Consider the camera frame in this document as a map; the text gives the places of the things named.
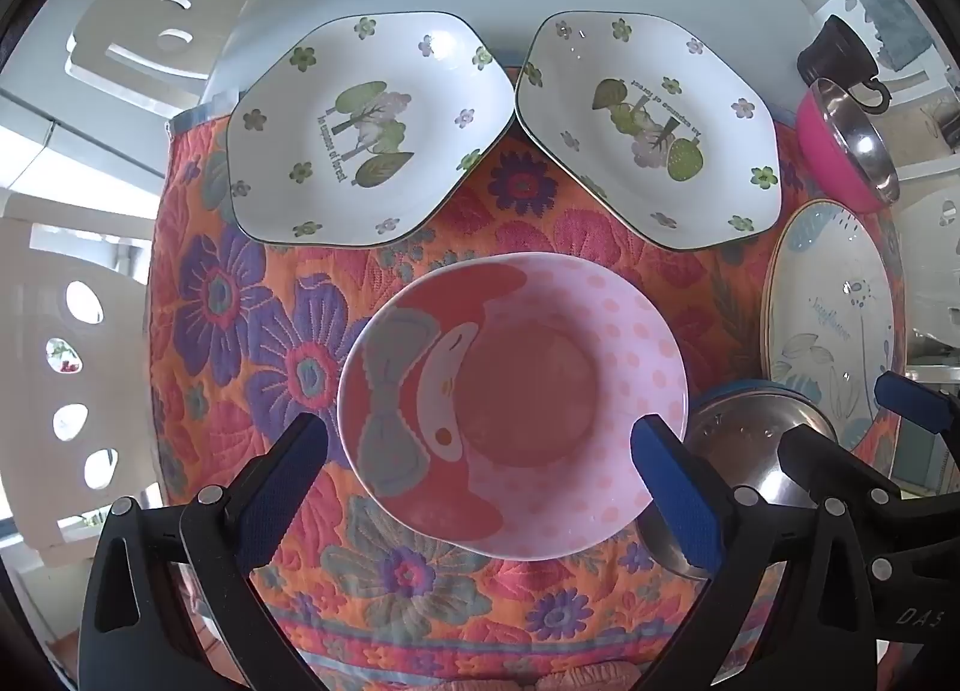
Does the orange floral quilted mat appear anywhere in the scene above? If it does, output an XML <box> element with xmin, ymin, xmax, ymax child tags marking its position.
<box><xmin>146</xmin><ymin>64</ymin><xmax>908</xmax><ymax>691</ymax></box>

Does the pink cartoon bowl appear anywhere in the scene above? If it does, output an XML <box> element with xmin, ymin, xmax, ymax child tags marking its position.
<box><xmin>336</xmin><ymin>252</ymin><xmax>689</xmax><ymax>563</ymax></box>

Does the blue steel bowl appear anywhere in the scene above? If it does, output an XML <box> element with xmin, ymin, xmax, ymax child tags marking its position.
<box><xmin>637</xmin><ymin>379</ymin><xmax>841</xmax><ymax>579</ymax></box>

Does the pink steel bowl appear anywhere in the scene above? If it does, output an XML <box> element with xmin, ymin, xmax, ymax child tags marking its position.
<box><xmin>795</xmin><ymin>77</ymin><xmax>901</xmax><ymax>213</ymax></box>

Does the white floral hexagonal plate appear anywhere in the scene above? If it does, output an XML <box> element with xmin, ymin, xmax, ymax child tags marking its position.
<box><xmin>223</xmin><ymin>10</ymin><xmax>518</xmax><ymax>247</ymax></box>
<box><xmin>512</xmin><ymin>10</ymin><xmax>781</xmax><ymax>253</ymax></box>

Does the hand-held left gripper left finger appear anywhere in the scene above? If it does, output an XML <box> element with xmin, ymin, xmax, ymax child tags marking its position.
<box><xmin>79</xmin><ymin>412</ymin><xmax>331</xmax><ymax>691</ymax></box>

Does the grey-blue cloth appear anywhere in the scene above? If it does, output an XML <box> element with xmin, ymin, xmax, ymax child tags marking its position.
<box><xmin>855</xmin><ymin>0</ymin><xmax>938</xmax><ymax>71</ymax></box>

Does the round leaf print plate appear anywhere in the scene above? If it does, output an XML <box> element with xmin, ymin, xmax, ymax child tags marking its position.
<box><xmin>759</xmin><ymin>199</ymin><xmax>901</xmax><ymax>456</ymax></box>

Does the black cup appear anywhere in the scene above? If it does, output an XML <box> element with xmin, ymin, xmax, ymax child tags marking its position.
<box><xmin>796</xmin><ymin>14</ymin><xmax>893</xmax><ymax>116</ymax></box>

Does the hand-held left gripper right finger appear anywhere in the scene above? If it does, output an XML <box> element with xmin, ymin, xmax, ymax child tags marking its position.
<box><xmin>630</xmin><ymin>417</ymin><xmax>882</xmax><ymax>691</ymax></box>

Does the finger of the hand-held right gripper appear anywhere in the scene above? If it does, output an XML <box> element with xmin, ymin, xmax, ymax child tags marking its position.
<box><xmin>778</xmin><ymin>424</ymin><xmax>905</xmax><ymax>512</ymax></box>
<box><xmin>874</xmin><ymin>370</ymin><xmax>960</xmax><ymax>437</ymax></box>

